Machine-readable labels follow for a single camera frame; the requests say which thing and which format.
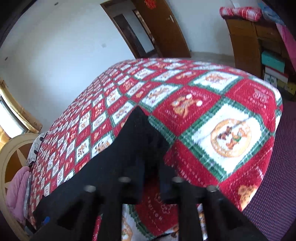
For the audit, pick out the pink folded quilt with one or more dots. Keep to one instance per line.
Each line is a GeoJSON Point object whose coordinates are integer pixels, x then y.
{"type": "Point", "coordinates": [15, 196]}

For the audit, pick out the brown wooden cabinet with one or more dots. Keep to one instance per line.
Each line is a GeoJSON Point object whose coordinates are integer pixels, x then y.
{"type": "Point", "coordinates": [250, 39]}

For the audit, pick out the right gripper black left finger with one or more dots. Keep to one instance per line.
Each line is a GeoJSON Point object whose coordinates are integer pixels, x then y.
{"type": "Point", "coordinates": [78, 221]}

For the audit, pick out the white red box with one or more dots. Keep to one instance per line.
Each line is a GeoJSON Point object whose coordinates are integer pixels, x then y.
{"type": "Point", "coordinates": [281, 76]}

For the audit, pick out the pink hanging cloth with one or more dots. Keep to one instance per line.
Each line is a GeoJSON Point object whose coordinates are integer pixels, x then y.
{"type": "Point", "coordinates": [289, 42]}

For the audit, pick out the white patterned pillow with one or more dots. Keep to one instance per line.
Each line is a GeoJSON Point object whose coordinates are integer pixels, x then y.
{"type": "Point", "coordinates": [34, 150]}

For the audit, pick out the yellow curtain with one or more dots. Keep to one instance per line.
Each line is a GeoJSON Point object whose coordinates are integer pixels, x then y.
{"type": "Point", "coordinates": [28, 120]}

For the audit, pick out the cream wooden headboard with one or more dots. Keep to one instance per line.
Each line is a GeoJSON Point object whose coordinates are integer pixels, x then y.
{"type": "Point", "coordinates": [13, 157]}

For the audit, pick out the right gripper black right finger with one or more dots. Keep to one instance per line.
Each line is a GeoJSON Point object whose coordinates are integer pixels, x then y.
{"type": "Point", "coordinates": [223, 220]}

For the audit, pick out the red striped cushion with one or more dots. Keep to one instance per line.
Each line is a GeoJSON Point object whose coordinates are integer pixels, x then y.
{"type": "Point", "coordinates": [247, 12]}

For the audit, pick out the purple floor mat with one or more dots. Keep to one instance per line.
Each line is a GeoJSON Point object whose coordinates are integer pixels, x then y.
{"type": "Point", "coordinates": [272, 209]}

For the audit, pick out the teal box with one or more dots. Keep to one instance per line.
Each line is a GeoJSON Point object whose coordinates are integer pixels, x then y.
{"type": "Point", "coordinates": [271, 60]}

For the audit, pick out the window with frame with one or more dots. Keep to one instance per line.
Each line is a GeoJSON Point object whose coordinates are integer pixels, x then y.
{"type": "Point", "coordinates": [9, 122]}

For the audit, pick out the red door decoration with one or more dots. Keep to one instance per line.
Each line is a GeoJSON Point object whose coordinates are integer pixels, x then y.
{"type": "Point", "coordinates": [151, 4]}

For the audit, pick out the red patchwork bedspread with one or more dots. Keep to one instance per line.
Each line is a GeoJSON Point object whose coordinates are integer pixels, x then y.
{"type": "Point", "coordinates": [220, 123]}

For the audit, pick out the brown wooden door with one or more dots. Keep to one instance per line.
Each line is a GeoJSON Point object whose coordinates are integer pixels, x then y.
{"type": "Point", "coordinates": [164, 28]}

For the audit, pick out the black pants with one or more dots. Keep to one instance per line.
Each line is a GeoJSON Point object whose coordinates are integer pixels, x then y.
{"type": "Point", "coordinates": [138, 139]}

